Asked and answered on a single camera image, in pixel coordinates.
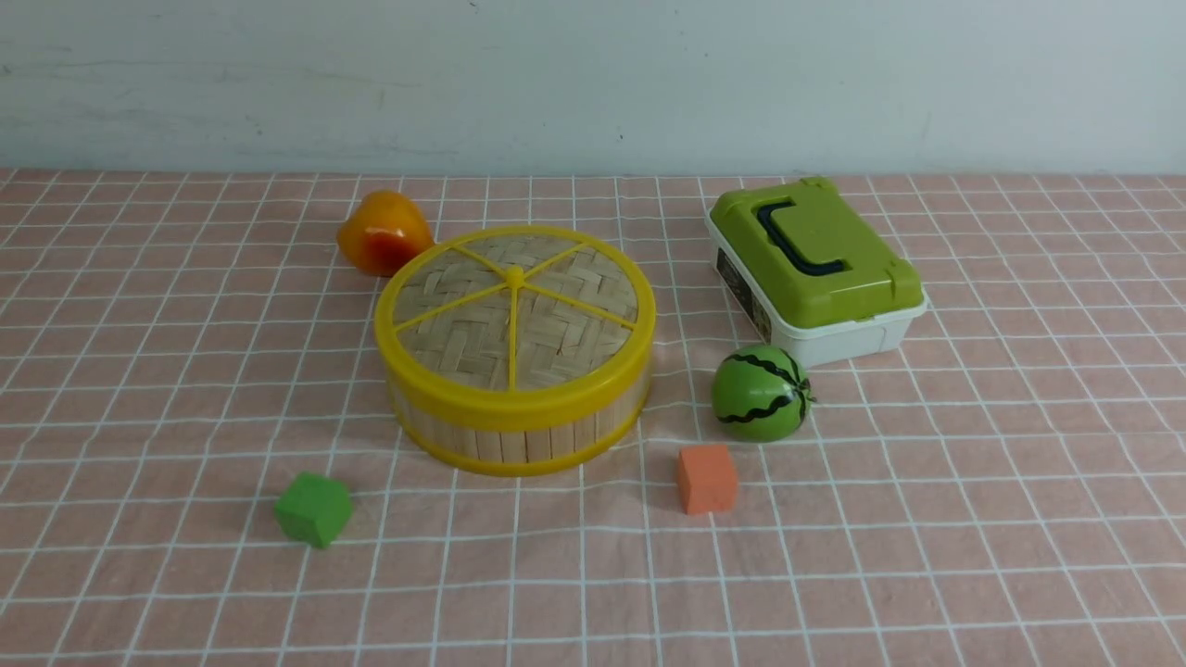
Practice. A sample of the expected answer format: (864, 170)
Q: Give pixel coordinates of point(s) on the yellow woven bamboo steamer lid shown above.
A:
(517, 328)

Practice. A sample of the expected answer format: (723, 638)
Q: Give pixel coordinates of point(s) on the bamboo steamer base yellow rim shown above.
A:
(560, 447)

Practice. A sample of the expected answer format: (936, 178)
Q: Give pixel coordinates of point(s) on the green toy watermelon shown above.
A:
(761, 394)

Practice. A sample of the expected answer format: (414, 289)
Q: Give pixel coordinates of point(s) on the orange foam cube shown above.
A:
(706, 479)

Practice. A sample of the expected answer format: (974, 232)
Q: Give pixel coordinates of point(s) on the green lidded white plastic box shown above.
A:
(814, 278)

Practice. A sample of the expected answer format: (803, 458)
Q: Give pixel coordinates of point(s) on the orange toy mango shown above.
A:
(385, 232)

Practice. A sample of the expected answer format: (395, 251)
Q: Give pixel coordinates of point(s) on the green foam cube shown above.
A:
(314, 509)

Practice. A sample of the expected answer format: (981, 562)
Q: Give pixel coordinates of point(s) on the pink checkered tablecloth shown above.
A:
(1005, 489)

